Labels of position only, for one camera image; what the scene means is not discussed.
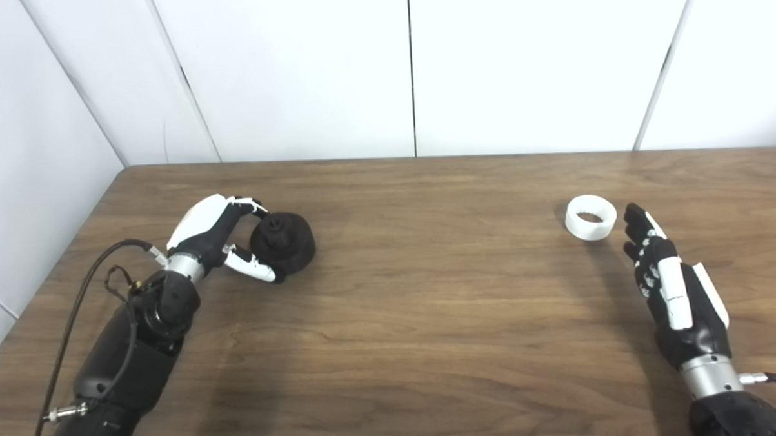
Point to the round black plastic part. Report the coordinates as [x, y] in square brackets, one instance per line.
[289, 244]

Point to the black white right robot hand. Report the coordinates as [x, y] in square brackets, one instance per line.
[699, 336]

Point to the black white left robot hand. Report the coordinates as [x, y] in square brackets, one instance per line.
[201, 224]

